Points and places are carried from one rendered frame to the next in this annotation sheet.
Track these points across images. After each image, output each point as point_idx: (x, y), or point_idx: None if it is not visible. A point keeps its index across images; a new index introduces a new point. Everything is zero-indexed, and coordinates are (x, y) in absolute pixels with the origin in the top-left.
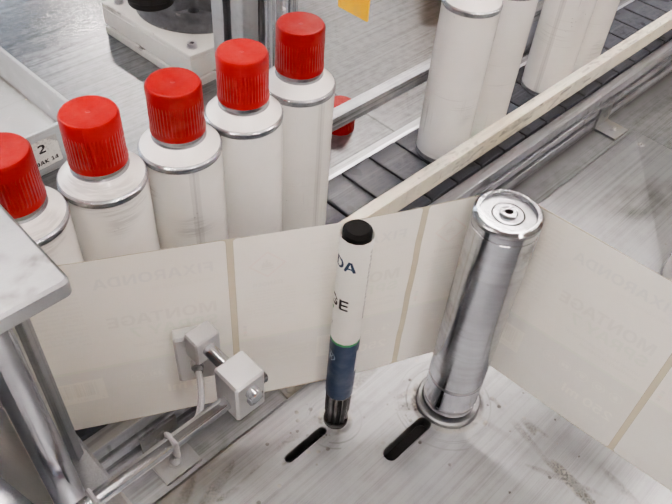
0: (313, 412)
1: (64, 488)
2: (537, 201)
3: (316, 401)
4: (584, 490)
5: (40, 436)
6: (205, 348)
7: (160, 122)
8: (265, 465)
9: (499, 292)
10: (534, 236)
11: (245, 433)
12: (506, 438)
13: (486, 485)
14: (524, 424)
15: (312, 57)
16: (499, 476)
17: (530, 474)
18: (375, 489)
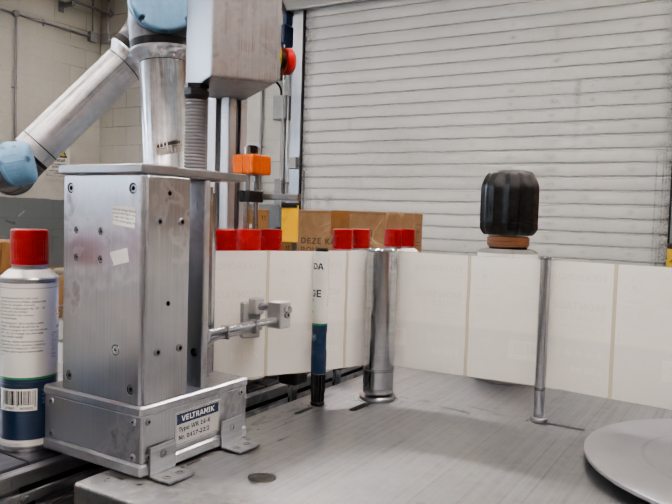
0: (303, 404)
1: (211, 325)
2: None
3: (303, 402)
4: (462, 410)
5: (212, 276)
6: (259, 303)
7: (219, 244)
8: (284, 415)
9: (387, 285)
10: (395, 252)
11: (267, 410)
12: (414, 403)
13: (409, 412)
14: (422, 400)
15: (277, 241)
16: (415, 410)
17: (431, 409)
18: (349, 416)
